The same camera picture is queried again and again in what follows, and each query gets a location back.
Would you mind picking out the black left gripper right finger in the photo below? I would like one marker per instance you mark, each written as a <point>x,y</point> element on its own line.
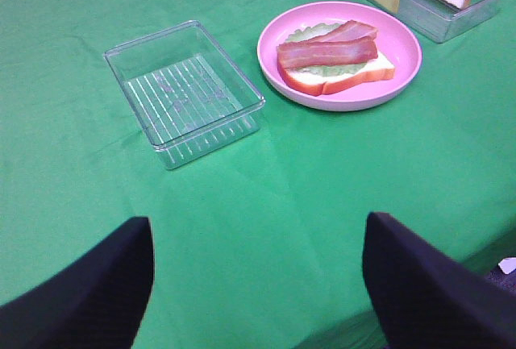
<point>424,299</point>

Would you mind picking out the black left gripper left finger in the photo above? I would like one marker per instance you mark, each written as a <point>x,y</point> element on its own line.
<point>98,301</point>

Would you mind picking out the bread slice from tray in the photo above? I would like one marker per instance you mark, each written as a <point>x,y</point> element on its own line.
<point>379,69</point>

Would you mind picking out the bacon strip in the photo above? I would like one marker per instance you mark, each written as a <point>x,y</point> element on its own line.
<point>348,31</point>
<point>293,55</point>

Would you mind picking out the green lettuce leaf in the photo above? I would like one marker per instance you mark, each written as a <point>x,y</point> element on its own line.
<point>323,70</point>

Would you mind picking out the green tablecloth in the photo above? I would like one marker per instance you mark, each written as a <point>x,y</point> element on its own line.
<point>259,244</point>

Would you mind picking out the left clear plastic tray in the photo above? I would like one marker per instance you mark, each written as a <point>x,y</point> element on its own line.
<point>189,97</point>

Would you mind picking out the clear plastic tray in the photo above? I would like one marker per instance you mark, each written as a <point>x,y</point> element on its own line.
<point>440,21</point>
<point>189,97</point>

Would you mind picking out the pink round plate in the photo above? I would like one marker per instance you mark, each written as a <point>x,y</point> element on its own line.
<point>395,40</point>

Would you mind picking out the right clear plastic tray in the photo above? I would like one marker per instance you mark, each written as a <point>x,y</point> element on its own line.
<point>440,21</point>

